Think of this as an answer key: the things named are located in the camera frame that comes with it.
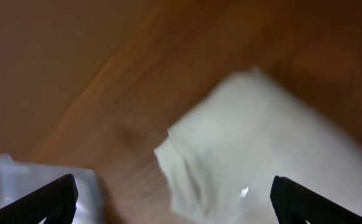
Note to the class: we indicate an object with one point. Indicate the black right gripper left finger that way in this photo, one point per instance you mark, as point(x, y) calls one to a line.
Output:
point(52, 203)

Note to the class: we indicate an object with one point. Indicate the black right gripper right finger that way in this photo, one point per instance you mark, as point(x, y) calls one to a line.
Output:
point(296, 204)

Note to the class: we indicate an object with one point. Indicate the cream white garment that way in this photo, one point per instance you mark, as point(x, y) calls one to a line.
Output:
point(220, 158)

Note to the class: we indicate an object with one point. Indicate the clear plastic storage bin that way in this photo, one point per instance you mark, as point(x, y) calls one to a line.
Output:
point(18, 179)

